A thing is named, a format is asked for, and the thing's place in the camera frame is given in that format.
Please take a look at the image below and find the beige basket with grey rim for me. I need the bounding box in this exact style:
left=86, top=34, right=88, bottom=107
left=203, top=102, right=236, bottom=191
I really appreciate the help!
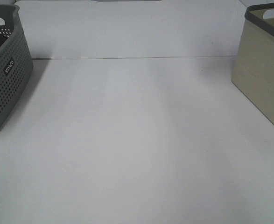
left=231, top=3, right=274, bottom=125

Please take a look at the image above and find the grey perforated plastic basket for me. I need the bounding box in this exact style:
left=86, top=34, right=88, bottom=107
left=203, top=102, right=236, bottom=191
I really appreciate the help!
left=0, top=4, right=34, bottom=129

